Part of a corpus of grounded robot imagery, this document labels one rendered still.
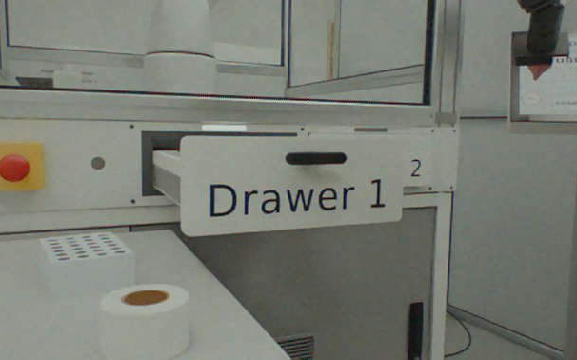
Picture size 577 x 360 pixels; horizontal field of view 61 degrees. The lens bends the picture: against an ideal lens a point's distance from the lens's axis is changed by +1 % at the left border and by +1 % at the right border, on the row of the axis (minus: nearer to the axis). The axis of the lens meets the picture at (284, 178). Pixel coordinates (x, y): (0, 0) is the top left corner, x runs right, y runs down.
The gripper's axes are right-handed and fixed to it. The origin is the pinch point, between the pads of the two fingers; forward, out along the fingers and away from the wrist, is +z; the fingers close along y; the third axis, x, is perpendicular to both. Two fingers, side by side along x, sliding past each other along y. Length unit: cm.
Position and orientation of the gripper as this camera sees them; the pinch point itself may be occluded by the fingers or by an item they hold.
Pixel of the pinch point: (535, 75)
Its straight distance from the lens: 125.8
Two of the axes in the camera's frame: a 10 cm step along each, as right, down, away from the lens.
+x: -2.3, 8.3, -5.0
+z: 2.8, 5.5, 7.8
